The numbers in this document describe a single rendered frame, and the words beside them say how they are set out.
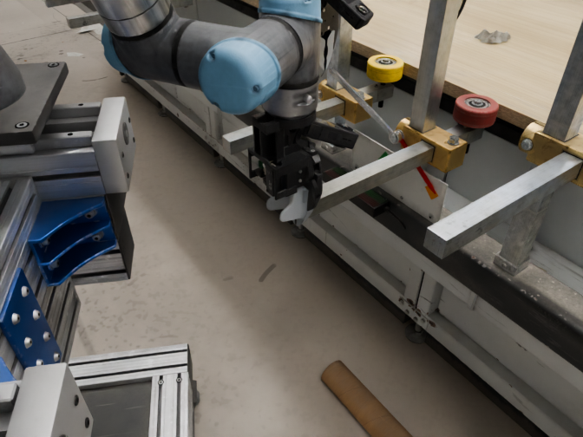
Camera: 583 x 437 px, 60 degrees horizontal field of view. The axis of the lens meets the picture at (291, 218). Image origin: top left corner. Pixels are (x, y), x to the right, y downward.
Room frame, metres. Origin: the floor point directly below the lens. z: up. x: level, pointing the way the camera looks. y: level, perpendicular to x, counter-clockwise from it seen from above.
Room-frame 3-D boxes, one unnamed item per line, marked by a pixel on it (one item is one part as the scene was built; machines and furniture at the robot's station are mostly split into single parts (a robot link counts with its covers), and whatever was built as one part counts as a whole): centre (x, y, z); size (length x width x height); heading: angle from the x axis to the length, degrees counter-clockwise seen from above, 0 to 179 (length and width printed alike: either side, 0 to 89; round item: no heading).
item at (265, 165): (0.63, 0.01, 0.97); 0.09 x 0.08 x 0.12; 126
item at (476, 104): (0.89, -0.35, 0.85); 0.08 x 0.08 x 0.11
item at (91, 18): (1.79, 0.54, 0.80); 0.44 x 0.03 x 0.04; 126
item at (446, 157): (0.85, -0.27, 0.85); 0.14 x 0.06 x 0.05; 36
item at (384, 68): (1.09, -0.21, 0.85); 0.08 x 0.08 x 0.11
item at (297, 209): (0.62, 0.00, 0.86); 0.06 x 0.03 x 0.09; 126
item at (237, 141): (0.98, -0.05, 0.84); 0.44 x 0.03 x 0.04; 126
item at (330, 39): (1.01, -0.05, 0.96); 0.06 x 0.03 x 0.09; 56
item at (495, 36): (1.24, -0.49, 0.91); 0.09 x 0.07 x 0.02; 93
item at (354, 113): (1.05, -0.12, 0.84); 0.14 x 0.06 x 0.05; 36
